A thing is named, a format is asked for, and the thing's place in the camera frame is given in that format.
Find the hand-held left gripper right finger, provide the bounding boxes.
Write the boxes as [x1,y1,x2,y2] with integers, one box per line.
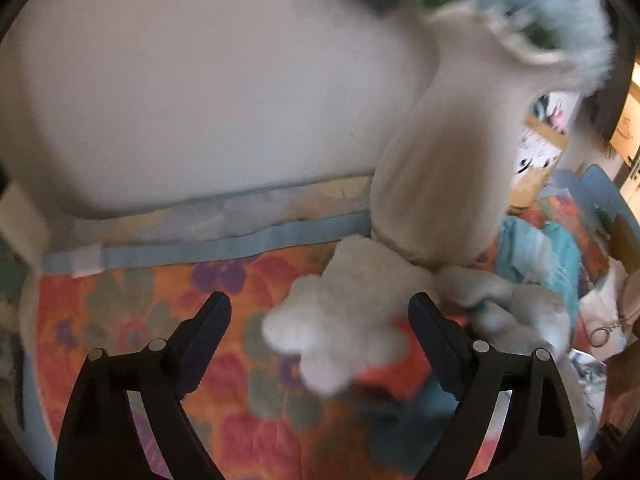
[407,291,585,480]

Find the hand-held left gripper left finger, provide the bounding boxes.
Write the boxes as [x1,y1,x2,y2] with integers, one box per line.
[54,291,233,480]

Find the white plush toy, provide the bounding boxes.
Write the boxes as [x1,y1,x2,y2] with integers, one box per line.
[262,235,601,431]

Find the orange floral tablecloth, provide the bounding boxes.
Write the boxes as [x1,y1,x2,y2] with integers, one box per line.
[20,175,626,480]

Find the teal flat pouch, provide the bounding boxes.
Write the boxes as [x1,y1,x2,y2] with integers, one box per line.
[497,215,583,321]

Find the white and blue wipes packet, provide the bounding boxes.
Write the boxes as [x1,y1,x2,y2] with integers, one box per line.
[565,350,608,411]

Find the beige handbag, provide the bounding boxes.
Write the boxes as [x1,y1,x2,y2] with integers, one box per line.
[577,255,633,348]

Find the white ribbed vase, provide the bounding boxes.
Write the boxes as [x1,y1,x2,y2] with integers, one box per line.
[370,0,576,268]

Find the tan cylindrical pen holder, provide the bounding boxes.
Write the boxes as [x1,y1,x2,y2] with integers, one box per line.
[510,110,573,208]

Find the blue chair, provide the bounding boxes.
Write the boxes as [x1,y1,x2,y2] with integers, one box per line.
[550,162,633,261]

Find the bunch of pens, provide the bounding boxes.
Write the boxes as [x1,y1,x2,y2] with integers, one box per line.
[532,92,568,133]

